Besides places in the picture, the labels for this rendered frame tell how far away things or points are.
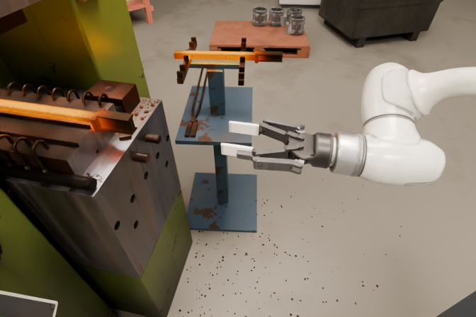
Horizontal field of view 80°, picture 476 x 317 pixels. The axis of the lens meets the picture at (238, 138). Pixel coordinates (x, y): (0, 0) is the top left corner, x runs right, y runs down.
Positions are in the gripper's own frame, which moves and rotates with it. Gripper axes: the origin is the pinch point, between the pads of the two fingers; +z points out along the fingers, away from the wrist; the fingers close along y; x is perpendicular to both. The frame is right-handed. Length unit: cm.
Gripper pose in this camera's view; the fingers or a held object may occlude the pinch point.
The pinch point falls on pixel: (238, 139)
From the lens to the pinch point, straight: 63.3
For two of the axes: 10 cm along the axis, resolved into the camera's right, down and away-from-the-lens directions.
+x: 0.0, -7.4, -6.8
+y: 2.0, -6.6, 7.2
